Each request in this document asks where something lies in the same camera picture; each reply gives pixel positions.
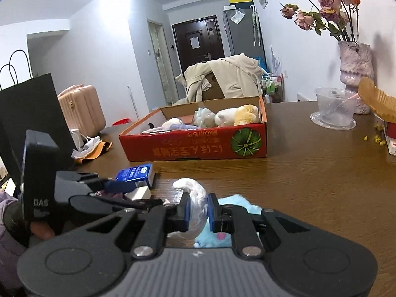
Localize yellow paper liners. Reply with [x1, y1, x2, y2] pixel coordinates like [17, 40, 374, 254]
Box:
[357, 77, 396, 123]

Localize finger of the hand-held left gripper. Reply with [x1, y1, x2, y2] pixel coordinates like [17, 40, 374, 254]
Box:
[77, 173, 138, 195]
[69, 193, 164, 215]

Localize white folded umbrella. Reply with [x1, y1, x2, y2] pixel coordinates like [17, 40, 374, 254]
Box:
[250, 5, 260, 46]

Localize yellow fluffy sponge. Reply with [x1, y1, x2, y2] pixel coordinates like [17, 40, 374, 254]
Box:
[233, 104, 260, 126]

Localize yellow dried petals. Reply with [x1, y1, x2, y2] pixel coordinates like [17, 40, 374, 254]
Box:
[363, 122, 387, 146]

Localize clear plastic cup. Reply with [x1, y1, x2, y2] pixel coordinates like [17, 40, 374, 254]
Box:
[310, 87, 361, 130]

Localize red cardboard box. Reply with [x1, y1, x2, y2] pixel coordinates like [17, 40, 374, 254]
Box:
[119, 95, 267, 162]

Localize blue tissue packet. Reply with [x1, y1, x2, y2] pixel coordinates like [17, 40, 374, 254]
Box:
[114, 163, 156, 189]

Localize white crumpled glove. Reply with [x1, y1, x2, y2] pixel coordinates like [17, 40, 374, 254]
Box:
[71, 135, 102, 160]

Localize white rack with bottles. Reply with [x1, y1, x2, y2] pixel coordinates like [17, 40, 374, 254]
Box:
[261, 74, 284, 103]

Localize person's left hand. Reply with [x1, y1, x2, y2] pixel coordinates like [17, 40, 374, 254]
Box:
[29, 220, 57, 241]

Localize clear plastic bag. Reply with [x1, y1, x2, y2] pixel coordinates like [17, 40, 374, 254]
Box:
[192, 108, 217, 128]

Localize black paper shopping bag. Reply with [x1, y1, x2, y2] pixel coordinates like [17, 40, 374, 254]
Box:
[0, 49, 78, 198]

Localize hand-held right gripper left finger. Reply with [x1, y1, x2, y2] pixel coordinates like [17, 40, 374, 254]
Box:
[85, 192, 191, 259]

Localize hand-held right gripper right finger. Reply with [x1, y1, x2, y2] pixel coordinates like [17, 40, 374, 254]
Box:
[207, 193, 311, 258]

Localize white plastic bag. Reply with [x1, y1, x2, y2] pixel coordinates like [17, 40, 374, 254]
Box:
[172, 178, 207, 239]

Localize brown cardboard box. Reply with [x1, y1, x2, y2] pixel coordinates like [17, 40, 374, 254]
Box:
[201, 73, 225, 101]

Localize pink textured vase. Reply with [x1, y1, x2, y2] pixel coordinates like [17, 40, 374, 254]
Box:
[338, 41, 374, 114]

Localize light blue plush toy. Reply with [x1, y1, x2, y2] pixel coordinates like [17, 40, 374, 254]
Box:
[193, 194, 263, 248]

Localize white mop stick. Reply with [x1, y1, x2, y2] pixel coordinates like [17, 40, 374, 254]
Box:
[127, 86, 140, 121]

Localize pale interior door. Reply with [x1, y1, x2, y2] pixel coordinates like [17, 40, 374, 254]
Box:
[148, 19, 178, 106]

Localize purple satin scrunchie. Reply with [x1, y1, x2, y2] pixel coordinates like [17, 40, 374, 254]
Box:
[91, 191, 127, 200]

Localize blue plastic bag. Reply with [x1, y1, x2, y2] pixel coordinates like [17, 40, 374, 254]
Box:
[252, 56, 267, 72]

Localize dark brown entrance door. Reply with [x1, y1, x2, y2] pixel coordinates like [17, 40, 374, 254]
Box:
[172, 15, 226, 69]

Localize beige coat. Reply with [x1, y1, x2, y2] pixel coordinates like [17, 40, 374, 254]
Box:
[175, 53, 263, 102]

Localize grey refrigerator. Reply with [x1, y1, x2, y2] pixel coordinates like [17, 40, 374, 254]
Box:
[222, 5, 267, 62]

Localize orange leather cloth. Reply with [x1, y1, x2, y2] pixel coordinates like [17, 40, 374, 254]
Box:
[74, 141, 112, 164]

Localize red flat box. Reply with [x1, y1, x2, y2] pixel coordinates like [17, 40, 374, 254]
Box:
[384, 121, 396, 155]

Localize dried pink roses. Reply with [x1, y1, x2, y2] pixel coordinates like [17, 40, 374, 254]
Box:
[280, 0, 361, 42]

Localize pink suitcase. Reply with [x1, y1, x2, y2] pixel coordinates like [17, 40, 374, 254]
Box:
[57, 84, 106, 138]

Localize white plug with cable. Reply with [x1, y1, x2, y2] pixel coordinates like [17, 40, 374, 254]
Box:
[70, 128, 90, 150]

